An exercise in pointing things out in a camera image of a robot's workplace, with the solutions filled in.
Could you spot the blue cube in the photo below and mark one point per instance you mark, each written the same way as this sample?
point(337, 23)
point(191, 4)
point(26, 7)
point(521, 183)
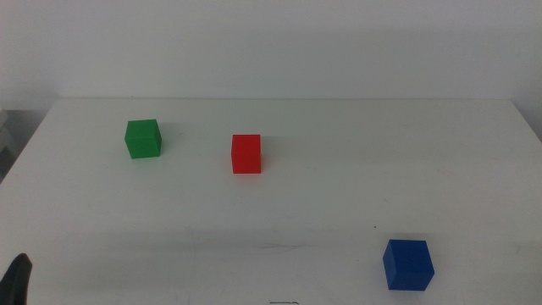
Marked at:
point(408, 266)

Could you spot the red cube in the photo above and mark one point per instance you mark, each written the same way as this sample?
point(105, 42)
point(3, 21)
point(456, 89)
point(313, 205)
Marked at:
point(246, 154)

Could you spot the green cube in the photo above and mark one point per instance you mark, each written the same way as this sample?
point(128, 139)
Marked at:
point(142, 140)

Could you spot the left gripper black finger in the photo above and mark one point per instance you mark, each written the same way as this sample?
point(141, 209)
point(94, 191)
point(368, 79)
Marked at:
point(16, 281)

